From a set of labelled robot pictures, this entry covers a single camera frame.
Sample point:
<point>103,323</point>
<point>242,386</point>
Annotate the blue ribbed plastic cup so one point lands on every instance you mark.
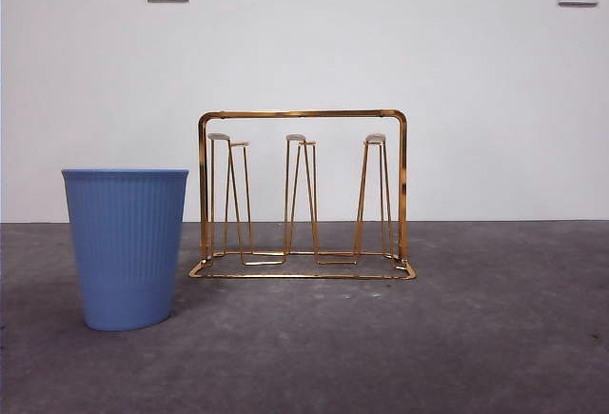
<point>126,252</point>

